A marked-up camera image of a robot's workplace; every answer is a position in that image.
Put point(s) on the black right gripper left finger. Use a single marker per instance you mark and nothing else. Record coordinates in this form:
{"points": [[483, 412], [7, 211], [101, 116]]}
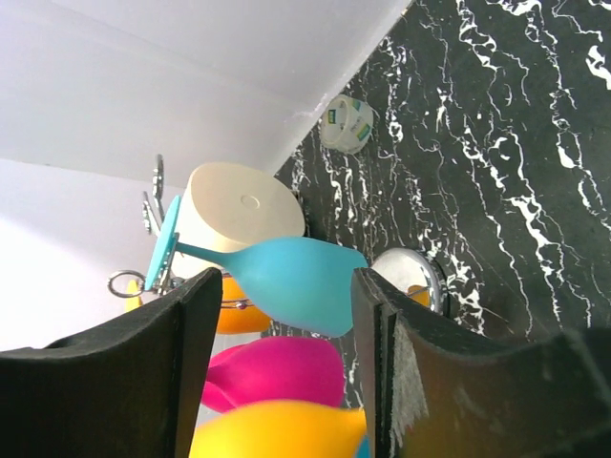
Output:
{"points": [[129, 387]]}

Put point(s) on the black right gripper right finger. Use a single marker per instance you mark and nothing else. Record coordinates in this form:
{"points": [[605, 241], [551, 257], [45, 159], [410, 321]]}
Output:
{"points": [[435, 389]]}

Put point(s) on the orange wine glass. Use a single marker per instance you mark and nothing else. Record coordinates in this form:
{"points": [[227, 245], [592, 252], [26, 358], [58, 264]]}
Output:
{"points": [[238, 315], [282, 428]]}

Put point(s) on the orange wine glass front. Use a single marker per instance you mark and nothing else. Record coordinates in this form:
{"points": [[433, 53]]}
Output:
{"points": [[282, 428]]}

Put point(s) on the pink wine glass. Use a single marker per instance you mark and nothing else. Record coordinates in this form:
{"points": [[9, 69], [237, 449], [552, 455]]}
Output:
{"points": [[274, 368]]}

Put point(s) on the blue wine glass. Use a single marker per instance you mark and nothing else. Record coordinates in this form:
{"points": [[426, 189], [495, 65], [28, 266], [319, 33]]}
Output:
{"points": [[298, 281]]}

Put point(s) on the white cylindrical box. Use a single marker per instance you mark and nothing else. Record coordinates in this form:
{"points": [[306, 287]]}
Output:
{"points": [[227, 207]]}

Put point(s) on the clear tape roll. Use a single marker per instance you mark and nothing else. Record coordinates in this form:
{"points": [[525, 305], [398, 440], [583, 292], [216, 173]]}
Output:
{"points": [[346, 125]]}

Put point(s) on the chrome wire wine glass rack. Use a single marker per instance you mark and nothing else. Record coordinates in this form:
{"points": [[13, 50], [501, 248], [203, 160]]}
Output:
{"points": [[407, 270]]}

